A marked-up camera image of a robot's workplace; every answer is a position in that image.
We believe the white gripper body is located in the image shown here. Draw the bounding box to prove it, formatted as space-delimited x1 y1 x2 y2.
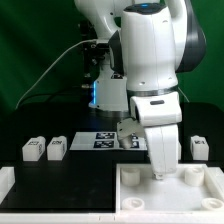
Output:
144 124 179 174

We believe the white square table top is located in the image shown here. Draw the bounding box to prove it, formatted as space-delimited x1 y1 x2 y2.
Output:
116 164 224 214

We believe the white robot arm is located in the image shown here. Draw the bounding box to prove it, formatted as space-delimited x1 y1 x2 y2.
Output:
74 0 206 179

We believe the white marker sheet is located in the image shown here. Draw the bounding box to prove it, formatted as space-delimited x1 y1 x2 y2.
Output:
69 131 149 152

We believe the white left edge block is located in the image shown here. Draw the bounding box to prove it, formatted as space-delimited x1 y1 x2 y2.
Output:
0 167 15 204

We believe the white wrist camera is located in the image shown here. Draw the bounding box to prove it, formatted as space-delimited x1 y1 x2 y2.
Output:
117 118 144 149

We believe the black cable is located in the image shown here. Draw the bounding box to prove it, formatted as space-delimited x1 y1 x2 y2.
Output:
19 85 93 107

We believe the black camera stand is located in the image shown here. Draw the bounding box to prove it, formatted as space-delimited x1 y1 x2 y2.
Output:
79 20 98 105

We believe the grey camera on stand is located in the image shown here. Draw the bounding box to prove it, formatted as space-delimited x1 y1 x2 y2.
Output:
90 39 109 50

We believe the white cable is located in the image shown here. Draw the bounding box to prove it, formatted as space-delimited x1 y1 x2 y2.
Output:
15 39 98 110

